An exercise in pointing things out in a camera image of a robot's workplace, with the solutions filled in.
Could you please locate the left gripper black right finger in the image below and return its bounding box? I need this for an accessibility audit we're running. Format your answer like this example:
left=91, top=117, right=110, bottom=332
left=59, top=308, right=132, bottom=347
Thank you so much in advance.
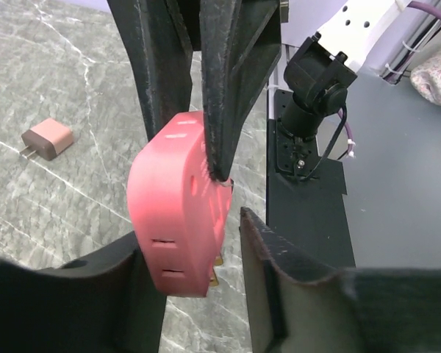
left=240, top=207, right=441, bottom=352

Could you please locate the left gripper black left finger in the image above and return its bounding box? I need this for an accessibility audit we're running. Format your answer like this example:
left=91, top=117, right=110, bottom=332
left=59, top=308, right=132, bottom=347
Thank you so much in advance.
left=0, top=232, right=166, bottom=352

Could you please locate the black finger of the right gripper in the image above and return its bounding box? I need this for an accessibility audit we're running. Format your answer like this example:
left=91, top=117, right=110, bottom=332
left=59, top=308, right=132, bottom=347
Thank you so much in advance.
left=108, top=0, right=193, bottom=140
left=200, top=1, right=281, bottom=182

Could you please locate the pink square plug adapter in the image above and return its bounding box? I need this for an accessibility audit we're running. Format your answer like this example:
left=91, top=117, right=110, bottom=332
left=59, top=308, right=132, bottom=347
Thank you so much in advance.
left=126, top=111, right=232, bottom=297

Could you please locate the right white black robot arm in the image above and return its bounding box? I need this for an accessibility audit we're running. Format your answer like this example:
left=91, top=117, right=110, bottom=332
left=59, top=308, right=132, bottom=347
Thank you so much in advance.
left=109, top=1, right=402, bottom=181

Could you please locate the dusty pink plug adapter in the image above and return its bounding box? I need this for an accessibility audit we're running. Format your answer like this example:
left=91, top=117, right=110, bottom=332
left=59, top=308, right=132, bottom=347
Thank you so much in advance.
left=20, top=118, right=74, bottom=161

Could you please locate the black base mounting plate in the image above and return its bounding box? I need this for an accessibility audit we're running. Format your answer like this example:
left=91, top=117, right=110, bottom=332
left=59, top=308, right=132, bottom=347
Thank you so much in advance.
left=266, top=90, right=355, bottom=268

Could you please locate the floral patterned cloth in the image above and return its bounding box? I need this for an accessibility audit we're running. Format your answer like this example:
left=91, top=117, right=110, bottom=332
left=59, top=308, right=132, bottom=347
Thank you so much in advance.
left=410, top=49, right=441, bottom=107

